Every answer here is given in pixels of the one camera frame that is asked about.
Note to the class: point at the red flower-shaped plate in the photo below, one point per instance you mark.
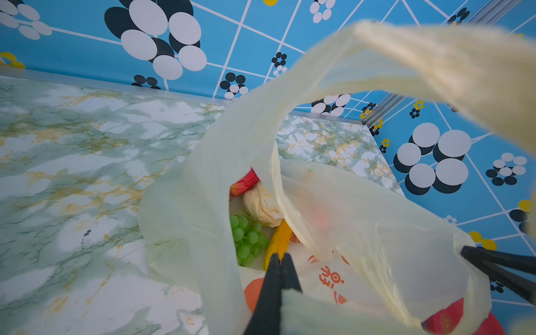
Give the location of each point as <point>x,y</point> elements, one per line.
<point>446,320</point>

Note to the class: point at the red fruit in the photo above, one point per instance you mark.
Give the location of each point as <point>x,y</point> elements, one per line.
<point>243,185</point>

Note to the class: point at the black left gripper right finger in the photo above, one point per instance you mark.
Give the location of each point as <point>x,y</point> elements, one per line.
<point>497,265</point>

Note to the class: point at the green grape bunch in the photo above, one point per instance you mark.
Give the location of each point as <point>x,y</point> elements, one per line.
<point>250,239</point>

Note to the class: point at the yellow banana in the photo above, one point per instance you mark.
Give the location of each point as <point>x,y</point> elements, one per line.
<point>278,244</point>

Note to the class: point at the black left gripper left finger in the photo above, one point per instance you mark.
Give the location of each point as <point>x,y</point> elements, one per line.
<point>281,275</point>

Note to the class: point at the aluminium corner post right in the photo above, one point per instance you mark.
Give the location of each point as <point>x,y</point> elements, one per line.
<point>487,15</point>

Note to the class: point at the translucent printed plastic bag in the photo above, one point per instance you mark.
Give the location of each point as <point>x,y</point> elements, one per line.
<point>386,264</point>

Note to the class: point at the beige round fruit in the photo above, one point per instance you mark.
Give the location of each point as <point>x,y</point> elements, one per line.
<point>262,207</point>

